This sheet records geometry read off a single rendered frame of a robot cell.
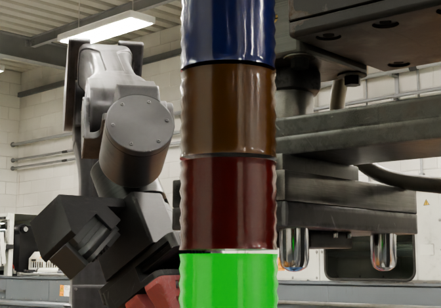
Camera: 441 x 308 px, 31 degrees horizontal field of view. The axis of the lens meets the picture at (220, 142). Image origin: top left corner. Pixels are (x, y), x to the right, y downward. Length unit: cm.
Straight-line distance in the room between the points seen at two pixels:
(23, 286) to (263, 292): 891
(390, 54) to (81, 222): 27
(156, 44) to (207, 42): 1056
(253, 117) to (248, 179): 2
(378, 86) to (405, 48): 781
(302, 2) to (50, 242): 27
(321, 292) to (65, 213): 556
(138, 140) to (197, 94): 35
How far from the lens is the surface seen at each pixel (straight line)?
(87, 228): 65
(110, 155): 67
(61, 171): 1221
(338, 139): 53
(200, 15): 31
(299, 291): 629
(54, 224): 65
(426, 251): 569
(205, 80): 30
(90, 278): 95
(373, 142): 52
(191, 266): 30
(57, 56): 1172
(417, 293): 571
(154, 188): 72
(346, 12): 52
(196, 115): 30
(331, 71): 61
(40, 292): 892
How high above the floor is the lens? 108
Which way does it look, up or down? 9 degrees up
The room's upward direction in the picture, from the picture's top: straight up
